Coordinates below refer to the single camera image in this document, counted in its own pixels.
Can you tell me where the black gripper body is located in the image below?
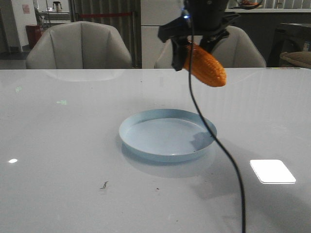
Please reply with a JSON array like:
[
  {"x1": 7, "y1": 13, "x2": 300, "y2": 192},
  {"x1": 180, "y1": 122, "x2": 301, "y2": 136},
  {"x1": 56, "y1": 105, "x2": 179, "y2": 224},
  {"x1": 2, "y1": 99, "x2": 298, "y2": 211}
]
[{"x1": 157, "y1": 0, "x2": 240, "y2": 42}]

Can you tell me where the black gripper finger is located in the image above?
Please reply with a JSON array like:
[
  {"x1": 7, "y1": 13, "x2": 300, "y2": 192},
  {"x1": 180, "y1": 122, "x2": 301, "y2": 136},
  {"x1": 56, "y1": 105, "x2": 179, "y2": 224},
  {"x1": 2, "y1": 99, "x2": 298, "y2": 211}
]
[
  {"x1": 171, "y1": 36, "x2": 189, "y2": 71},
  {"x1": 199, "y1": 29, "x2": 229, "y2": 53}
]

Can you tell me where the orange plastic corn cob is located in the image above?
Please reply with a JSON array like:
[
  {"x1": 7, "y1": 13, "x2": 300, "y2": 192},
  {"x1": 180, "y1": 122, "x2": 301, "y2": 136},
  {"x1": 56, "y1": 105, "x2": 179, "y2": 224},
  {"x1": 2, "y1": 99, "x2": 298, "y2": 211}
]
[{"x1": 191, "y1": 44, "x2": 226, "y2": 87}]

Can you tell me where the light blue round plate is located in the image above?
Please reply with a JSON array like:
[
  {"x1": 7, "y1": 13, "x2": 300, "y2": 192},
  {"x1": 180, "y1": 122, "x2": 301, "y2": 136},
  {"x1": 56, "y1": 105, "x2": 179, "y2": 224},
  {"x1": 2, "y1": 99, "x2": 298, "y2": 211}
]
[{"x1": 119, "y1": 109, "x2": 217, "y2": 163}]

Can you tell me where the right beige upholstered chair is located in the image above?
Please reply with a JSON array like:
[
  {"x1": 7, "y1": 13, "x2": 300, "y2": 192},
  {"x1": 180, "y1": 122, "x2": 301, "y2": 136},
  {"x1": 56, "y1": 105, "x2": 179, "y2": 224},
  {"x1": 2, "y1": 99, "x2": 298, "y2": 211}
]
[{"x1": 155, "y1": 26, "x2": 266, "y2": 69}]

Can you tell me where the beige upholstered chair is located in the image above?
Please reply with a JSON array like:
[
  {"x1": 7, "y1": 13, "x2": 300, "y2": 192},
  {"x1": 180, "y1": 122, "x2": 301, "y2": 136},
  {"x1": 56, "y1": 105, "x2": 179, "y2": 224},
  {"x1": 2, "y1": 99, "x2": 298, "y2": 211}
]
[
  {"x1": 26, "y1": 21, "x2": 132, "y2": 69},
  {"x1": 155, "y1": 26, "x2": 266, "y2": 69}
]

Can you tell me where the white cabinet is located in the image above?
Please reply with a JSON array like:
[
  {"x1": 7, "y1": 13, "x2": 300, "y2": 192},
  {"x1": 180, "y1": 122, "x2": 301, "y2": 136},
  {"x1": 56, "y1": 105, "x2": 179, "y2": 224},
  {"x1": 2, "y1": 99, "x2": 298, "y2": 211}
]
[{"x1": 140, "y1": 0, "x2": 184, "y2": 69}]

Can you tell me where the fruit bowl on counter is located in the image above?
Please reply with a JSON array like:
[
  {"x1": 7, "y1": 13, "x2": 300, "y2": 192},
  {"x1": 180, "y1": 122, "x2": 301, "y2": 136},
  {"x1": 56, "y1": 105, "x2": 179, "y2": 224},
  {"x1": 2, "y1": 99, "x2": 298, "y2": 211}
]
[{"x1": 237, "y1": 0, "x2": 262, "y2": 10}]

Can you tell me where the grey counter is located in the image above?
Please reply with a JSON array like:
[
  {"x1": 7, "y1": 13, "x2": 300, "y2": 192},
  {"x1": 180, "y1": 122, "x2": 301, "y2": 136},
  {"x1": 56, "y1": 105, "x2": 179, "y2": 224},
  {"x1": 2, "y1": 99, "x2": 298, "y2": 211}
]
[{"x1": 233, "y1": 9, "x2": 311, "y2": 64}]

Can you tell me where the dark side table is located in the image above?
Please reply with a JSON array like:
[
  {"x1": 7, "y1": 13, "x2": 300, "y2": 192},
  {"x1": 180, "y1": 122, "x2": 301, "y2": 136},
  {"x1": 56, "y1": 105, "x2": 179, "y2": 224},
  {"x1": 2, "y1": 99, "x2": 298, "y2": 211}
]
[{"x1": 267, "y1": 23, "x2": 311, "y2": 67}]

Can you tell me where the tan cushion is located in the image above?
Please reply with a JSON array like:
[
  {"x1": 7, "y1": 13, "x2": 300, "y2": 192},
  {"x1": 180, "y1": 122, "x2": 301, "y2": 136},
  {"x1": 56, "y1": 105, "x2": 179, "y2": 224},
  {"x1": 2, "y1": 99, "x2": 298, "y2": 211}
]
[{"x1": 279, "y1": 51, "x2": 311, "y2": 69}]

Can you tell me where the left beige upholstered chair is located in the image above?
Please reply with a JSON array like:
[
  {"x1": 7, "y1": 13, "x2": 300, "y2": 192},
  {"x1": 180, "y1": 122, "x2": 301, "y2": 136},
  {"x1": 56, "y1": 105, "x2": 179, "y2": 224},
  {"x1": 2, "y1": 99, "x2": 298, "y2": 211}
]
[{"x1": 26, "y1": 21, "x2": 132, "y2": 69}]

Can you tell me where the red barrier belt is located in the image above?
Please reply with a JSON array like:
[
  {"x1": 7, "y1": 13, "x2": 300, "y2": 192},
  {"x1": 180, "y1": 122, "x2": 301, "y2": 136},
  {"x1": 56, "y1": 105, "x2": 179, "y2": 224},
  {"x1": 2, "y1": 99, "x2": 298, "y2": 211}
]
[{"x1": 77, "y1": 12, "x2": 133, "y2": 18}]

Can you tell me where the red bin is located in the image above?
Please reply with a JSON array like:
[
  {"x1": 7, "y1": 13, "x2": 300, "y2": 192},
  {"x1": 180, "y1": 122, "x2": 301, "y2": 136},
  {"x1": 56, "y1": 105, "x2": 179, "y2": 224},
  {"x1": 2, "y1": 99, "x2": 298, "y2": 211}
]
[{"x1": 26, "y1": 25, "x2": 41, "y2": 49}]

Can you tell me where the black cable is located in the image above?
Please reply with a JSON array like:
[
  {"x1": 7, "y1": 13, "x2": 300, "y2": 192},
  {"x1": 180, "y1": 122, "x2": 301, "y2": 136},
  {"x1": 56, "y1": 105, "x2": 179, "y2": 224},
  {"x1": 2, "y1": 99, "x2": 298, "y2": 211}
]
[{"x1": 184, "y1": 9, "x2": 246, "y2": 233}]

